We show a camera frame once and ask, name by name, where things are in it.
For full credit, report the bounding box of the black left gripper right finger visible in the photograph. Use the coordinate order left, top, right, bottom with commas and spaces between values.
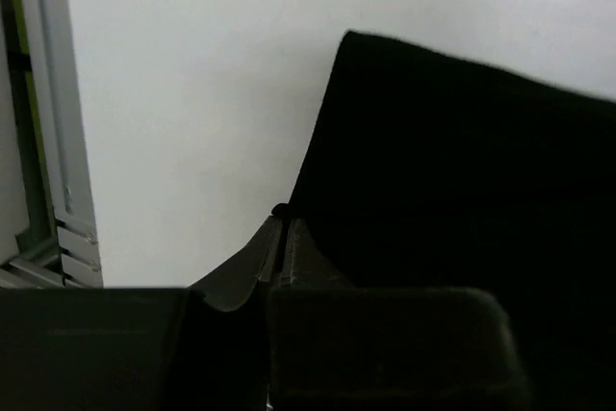
268, 219, 533, 410

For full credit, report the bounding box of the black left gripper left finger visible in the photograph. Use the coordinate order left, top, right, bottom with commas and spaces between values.
1, 218, 283, 410

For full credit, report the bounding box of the black t-shirt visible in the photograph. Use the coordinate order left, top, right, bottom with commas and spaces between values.
285, 31, 615, 410

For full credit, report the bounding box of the aluminium side frame rail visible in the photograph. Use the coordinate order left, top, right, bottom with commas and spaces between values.
1, 0, 103, 289

